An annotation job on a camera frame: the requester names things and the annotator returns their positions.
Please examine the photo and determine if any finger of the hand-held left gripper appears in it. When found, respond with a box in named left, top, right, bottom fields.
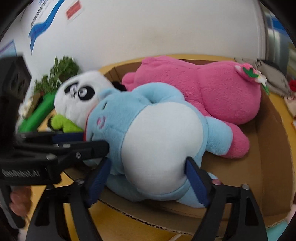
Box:
left=16, top=132, right=85, bottom=149
left=50, top=140, right=110, bottom=172

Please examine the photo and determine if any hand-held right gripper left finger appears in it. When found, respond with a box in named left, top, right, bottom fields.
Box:
left=25, top=158, right=112, bottom=241

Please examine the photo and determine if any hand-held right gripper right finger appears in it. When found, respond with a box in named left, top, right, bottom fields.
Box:
left=185, top=156, right=269, bottom=241

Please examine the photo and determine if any light blue plush toy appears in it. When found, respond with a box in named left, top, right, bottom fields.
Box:
left=84, top=82, right=233, bottom=208

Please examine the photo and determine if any cardboard box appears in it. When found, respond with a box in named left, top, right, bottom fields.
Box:
left=38, top=54, right=293, bottom=237

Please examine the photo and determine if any person's left hand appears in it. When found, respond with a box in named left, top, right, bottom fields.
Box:
left=10, top=185, right=31, bottom=217

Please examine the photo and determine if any lime green plush piece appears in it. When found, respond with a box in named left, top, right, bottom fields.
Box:
left=50, top=114, right=84, bottom=133

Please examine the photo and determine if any green box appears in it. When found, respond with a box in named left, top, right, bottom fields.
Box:
left=17, top=93, right=57, bottom=132

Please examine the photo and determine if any white panda plush toy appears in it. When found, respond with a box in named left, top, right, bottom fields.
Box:
left=54, top=70, right=127, bottom=133

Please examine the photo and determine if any green potted plant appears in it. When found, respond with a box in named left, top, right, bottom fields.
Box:
left=33, top=56, right=80, bottom=95

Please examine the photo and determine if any magenta pink plush toy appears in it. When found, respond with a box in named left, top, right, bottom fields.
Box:
left=121, top=56, right=270, bottom=159

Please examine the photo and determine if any cream red patterned cloth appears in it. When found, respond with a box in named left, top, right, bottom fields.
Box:
left=283, top=95, right=296, bottom=118

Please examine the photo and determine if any grey metal door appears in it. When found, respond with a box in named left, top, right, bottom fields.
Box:
left=261, top=7, right=296, bottom=63

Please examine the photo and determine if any blue framed wall poster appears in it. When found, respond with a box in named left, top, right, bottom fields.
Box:
left=0, top=39, right=16, bottom=58

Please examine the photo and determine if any blue striped wall poster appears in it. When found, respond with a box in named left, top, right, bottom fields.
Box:
left=28, top=0, right=66, bottom=55

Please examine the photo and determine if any red wall sign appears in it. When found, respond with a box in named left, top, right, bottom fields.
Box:
left=66, top=1, right=82, bottom=20

